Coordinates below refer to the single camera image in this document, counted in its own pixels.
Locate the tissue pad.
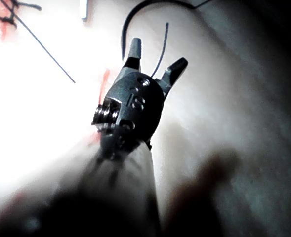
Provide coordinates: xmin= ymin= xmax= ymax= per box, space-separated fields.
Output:
xmin=0 ymin=0 xmax=291 ymax=237

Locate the black stitching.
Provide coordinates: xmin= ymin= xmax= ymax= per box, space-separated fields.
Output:
xmin=0 ymin=0 xmax=42 ymax=28

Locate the right arm needle driver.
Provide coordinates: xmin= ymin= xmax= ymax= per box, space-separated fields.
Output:
xmin=90 ymin=71 xmax=166 ymax=150

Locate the curved steel needle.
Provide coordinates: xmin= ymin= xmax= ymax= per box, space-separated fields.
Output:
xmin=121 ymin=0 xmax=198 ymax=61

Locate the right arm needle driver jaw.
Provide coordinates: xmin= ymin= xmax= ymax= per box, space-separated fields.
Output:
xmin=156 ymin=57 xmax=188 ymax=94
xmin=122 ymin=37 xmax=144 ymax=74

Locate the black thread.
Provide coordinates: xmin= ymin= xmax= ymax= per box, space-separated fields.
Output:
xmin=0 ymin=0 xmax=211 ymax=84

